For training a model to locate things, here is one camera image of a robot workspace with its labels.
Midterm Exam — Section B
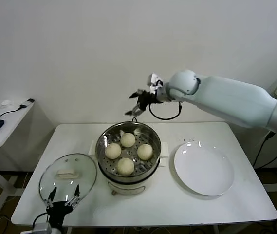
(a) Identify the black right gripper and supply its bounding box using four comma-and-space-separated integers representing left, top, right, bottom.
124, 89, 158, 117

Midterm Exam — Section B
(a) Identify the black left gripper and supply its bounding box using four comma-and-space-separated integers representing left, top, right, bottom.
43, 184, 81, 226

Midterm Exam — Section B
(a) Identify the round glass pot lid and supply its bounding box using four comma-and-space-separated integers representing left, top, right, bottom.
38, 153, 97, 207

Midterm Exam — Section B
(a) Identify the white steamed baozi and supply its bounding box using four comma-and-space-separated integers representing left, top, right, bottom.
116, 157, 135, 176
105, 143, 122, 160
120, 133, 136, 148
137, 143, 154, 161

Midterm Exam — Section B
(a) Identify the perforated steel steamer basket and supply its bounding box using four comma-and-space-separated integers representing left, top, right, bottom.
95, 121, 162, 178

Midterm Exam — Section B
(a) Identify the cream electric cooker base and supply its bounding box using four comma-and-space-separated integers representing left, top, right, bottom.
88, 140, 170, 197

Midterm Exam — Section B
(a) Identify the white side table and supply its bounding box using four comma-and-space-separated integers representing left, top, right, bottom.
0, 98, 36, 213

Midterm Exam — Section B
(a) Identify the white round plate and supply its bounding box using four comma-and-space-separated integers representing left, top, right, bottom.
173, 141, 235, 196

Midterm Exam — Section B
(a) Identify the white crumpled tissue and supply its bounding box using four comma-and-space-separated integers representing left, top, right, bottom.
0, 100, 15, 110

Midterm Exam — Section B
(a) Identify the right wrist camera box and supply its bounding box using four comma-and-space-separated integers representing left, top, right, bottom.
147, 73, 165, 95

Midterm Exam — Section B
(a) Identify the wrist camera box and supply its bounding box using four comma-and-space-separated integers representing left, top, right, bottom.
32, 223, 53, 234
147, 73, 165, 95

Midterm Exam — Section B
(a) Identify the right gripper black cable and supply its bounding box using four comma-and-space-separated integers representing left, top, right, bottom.
148, 101, 183, 120

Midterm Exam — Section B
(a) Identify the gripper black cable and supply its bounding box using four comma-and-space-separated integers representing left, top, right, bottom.
148, 101, 183, 120
32, 212, 49, 227

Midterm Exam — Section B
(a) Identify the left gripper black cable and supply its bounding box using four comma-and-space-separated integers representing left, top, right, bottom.
32, 212, 49, 227

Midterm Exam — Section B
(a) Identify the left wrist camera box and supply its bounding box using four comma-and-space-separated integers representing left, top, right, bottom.
32, 223, 53, 234

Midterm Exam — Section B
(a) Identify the black cable with adapter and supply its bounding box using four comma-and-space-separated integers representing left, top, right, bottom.
0, 98, 35, 119

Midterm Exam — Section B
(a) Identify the black power brick cable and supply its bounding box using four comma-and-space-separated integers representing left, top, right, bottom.
252, 131, 277, 169

